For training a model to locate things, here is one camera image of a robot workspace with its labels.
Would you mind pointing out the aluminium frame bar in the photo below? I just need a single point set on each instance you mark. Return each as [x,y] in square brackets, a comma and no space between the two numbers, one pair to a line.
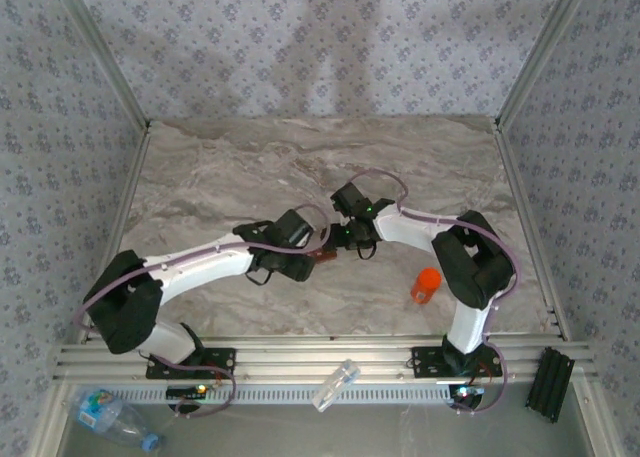
[597,422]
[47,422]

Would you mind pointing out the aluminium table edge rail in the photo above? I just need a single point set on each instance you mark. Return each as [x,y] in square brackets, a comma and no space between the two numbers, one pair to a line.
[523,202]
[122,212]

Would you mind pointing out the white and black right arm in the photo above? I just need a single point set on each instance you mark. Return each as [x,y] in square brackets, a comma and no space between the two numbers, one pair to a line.
[415,228]

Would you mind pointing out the brown pill organizer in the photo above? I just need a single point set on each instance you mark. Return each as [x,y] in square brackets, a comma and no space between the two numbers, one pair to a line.
[326,258]

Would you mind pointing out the long aluminium base rail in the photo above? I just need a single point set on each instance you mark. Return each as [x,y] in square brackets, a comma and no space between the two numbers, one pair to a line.
[300,357]

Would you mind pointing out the short black extrusion piece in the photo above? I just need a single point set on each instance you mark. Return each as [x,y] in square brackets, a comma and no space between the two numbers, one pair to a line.
[550,382]

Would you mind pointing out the small controller board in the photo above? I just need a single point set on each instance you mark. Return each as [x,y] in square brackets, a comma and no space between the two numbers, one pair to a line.
[467,393]
[185,392]

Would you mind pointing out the clear plastic tube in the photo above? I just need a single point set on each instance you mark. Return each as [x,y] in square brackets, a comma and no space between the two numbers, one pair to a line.
[332,387]

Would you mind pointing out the aluminium frame post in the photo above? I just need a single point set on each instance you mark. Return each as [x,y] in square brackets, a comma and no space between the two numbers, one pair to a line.
[540,52]
[108,57]

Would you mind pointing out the clear plastic water bottle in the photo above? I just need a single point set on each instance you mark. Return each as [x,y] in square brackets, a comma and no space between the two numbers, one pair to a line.
[115,422]

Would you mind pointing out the orange pill bottle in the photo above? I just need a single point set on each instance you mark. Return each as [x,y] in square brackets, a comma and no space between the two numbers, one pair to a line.
[422,294]

